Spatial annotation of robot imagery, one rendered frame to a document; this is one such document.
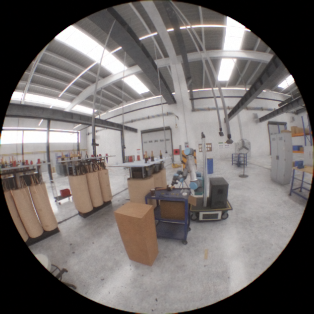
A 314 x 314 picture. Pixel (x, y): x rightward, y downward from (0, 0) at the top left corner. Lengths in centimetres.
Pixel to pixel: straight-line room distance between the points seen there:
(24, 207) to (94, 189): 189
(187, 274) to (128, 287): 75
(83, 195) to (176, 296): 266
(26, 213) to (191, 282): 273
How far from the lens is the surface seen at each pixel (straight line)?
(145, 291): 164
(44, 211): 262
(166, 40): 822
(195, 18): 967
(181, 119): 742
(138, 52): 409
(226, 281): 175
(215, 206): 242
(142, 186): 196
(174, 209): 169
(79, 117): 1065
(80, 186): 287
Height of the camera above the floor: 155
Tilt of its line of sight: 3 degrees down
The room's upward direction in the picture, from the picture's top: 5 degrees counter-clockwise
